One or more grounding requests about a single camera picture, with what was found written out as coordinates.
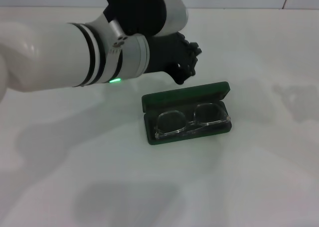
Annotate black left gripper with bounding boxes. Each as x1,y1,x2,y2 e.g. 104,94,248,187
144,31,202,86

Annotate green glasses case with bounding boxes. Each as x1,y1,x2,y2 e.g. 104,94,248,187
141,81,233,146

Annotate clear transparent glasses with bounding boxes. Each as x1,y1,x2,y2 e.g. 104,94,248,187
154,102,232,140

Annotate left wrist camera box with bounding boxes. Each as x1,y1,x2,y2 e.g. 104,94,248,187
100,0,189,37

